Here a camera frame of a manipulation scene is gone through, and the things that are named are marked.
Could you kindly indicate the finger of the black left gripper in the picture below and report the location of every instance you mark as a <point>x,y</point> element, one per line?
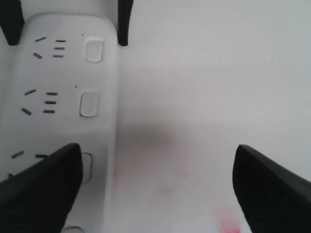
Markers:
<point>11,20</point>
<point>124,14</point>

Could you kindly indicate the white five-outlet power strip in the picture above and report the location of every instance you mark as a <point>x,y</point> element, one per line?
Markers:
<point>63,89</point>

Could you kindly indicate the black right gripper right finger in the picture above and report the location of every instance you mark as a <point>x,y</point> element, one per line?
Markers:
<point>272,199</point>

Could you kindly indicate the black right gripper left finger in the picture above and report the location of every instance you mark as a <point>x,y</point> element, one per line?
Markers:
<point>39,199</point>

